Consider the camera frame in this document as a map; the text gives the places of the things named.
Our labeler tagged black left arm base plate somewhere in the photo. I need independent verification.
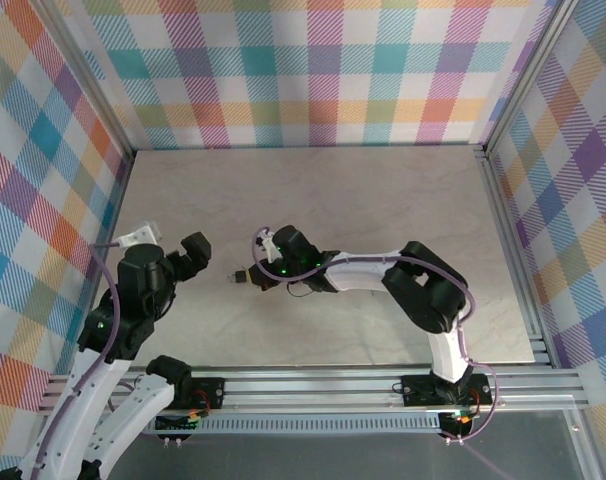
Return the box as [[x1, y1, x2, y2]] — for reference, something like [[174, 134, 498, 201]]
[[182, 377, 228, 414]]

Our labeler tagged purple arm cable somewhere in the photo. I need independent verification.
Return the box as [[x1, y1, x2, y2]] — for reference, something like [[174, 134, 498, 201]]
[[252, 227, 499, 444], [27, 240, 127, 480]]

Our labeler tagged aluminium frame post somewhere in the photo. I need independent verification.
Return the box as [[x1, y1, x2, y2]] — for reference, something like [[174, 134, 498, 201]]
[[482, 0, 580, 151], [30, 0, 135, 159]]

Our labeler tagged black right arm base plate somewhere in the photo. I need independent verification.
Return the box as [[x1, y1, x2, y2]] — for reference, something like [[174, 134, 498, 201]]
[[401, 373, 493, 409]]

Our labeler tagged slotted grey cable duct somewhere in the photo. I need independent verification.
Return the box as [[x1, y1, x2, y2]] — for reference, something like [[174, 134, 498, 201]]
[[142, 412, 444, 436]]

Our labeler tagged long aluminium base rail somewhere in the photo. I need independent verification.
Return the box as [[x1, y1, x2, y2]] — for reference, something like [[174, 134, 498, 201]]
[[47, 364, 592, 416]]

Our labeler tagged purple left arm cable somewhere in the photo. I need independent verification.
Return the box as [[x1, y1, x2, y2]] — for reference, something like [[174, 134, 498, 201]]
[[27, 240, 127, 480]]

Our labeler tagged aluminium frame side rail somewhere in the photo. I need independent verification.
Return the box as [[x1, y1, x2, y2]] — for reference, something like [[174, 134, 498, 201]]
[[475, 144, 554, 369], [90, 152, 134, 251]]

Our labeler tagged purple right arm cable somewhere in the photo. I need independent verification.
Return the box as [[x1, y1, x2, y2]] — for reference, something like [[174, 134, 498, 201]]
[[252, 227, 499, 444]]

